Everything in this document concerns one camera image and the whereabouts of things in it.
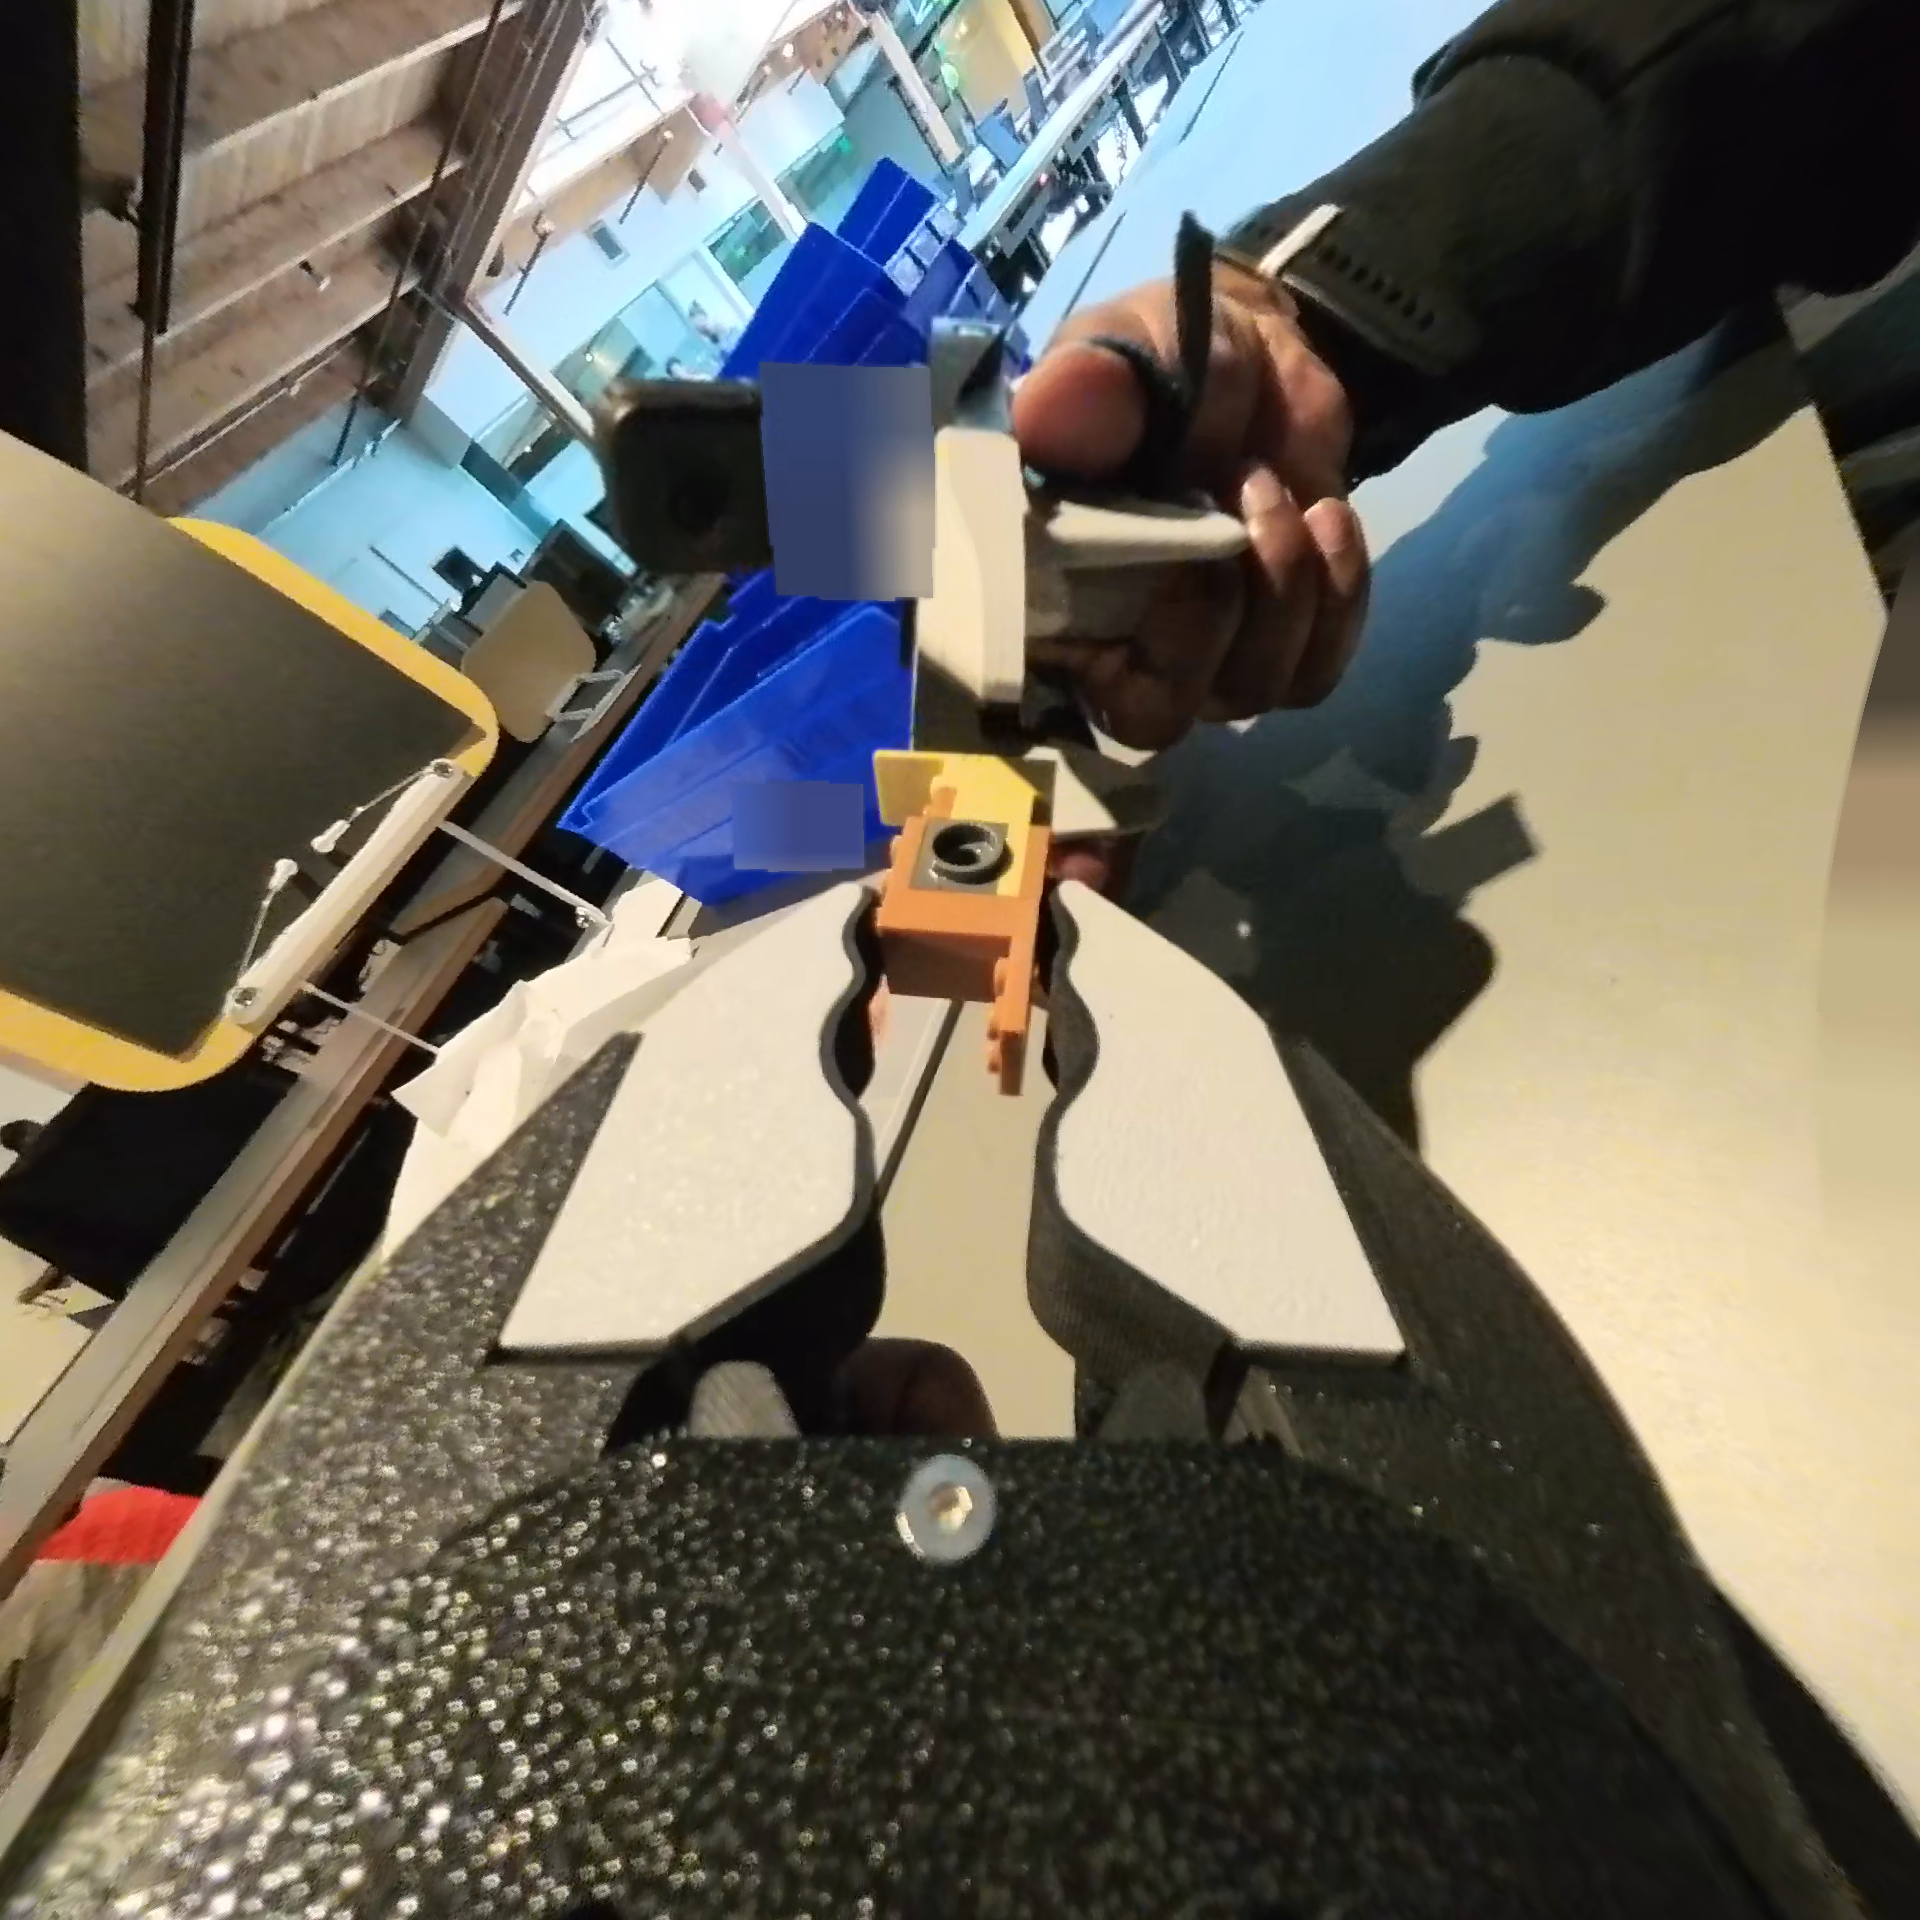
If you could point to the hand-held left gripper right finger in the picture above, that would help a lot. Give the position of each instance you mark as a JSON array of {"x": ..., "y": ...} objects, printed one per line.
[{"x": 1215, "y": 1169}]

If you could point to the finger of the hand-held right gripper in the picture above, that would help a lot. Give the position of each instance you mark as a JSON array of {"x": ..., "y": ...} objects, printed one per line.
[{"x": 976, "y": 569}]

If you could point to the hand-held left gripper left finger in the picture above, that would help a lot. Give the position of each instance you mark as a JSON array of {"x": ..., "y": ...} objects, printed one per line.
[{"x": 690, "y": 1169}]

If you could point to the yellow and black brick piece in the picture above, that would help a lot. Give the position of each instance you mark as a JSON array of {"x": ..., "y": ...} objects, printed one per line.
[{"x": 976, "y": 780}]

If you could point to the brown toy brick plate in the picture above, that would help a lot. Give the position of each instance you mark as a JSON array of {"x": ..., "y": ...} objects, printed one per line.
[{"x": 946, "y": 947}]

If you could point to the person's right forearm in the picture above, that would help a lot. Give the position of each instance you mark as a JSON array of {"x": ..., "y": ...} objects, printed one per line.
[{"x": 1650, "y": 180}]

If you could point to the grey desk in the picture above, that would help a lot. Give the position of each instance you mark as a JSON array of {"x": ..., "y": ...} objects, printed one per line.
[{"x": 1575, "y": 900}]

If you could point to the person's right hand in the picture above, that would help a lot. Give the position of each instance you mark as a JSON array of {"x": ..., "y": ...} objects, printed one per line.
[{"x": 1291, "y": 451}]

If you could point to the crumpled white paper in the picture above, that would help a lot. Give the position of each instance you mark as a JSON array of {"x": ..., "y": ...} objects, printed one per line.
[{"x": 526, "y": 1036}]

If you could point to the small pale chair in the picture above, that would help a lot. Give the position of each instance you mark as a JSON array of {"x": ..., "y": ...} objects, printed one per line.
[{"x": 526, "y": 660}]

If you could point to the stack of blue plastic bins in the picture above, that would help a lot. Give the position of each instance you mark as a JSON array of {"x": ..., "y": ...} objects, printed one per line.
[{"x": 690, "y": 735}]

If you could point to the black smartwatch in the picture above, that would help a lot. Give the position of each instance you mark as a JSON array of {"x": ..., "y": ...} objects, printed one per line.
[{"x": 1382, "y": 293}]

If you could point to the wooden staircase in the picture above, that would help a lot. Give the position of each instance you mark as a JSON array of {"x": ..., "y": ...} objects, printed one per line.
[{"x": 270, "y": 180}]

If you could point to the yellow-rimmed black board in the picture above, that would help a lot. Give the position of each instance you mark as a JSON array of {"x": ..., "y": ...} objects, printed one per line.
[{"x": 180, "y": 750}]

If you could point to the red cloth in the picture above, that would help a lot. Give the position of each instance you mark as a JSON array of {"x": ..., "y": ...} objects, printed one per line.
[{"x": 119, "y": 1527}]

